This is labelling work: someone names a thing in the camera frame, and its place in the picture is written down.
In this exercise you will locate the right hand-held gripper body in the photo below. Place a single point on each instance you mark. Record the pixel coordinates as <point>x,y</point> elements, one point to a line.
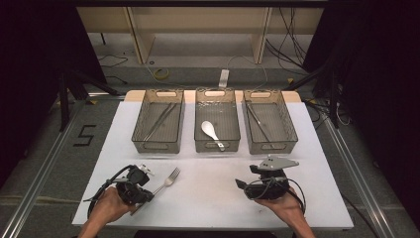
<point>270,185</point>

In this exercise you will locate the metal chopstick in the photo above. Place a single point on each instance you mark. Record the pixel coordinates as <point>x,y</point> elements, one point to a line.
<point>157,122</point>
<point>162,121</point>

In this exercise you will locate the smoky clear bin with spoon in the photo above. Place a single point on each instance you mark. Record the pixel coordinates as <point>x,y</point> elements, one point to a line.
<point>218,112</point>

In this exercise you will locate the person's left hand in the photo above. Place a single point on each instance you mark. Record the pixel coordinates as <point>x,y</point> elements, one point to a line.
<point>109,205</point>

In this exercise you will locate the white ceramic spoon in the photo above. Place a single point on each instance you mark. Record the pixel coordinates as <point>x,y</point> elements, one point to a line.
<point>208,128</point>

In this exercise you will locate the metal floor rail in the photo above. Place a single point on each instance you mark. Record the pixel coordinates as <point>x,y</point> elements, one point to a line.
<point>33,185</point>
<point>360,185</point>

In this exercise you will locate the white table cover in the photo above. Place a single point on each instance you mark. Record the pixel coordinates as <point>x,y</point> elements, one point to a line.
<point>204,195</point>

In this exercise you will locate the metal fork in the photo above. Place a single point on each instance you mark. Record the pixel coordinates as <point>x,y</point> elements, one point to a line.
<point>171,180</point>

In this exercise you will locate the smoky clear bin with knife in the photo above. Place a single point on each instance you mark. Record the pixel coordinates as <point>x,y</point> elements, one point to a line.
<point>277,125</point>

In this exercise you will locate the black curtain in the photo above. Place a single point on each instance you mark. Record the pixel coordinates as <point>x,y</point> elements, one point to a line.
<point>33,66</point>
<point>379,82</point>

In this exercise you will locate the black tripod stand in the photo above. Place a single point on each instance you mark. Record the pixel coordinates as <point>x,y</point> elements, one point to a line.
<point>333,99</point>
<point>64,99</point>

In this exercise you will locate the smoky clear bin with chopsticks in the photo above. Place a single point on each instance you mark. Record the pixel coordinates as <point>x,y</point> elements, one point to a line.
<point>158,132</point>

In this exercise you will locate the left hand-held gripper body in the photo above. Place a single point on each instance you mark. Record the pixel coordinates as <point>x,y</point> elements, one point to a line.
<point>135,178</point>

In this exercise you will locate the serrated metal knife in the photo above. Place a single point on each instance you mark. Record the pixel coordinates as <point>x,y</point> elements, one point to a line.
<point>259,124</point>

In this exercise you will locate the yellow tape roll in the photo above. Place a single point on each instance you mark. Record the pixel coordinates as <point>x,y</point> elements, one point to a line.
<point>161,74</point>

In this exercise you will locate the white power strip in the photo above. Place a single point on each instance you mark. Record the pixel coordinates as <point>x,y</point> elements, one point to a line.
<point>224,77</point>

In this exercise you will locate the light wooden shelf unit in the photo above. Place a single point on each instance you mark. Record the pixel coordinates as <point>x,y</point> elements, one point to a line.
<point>198,23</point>

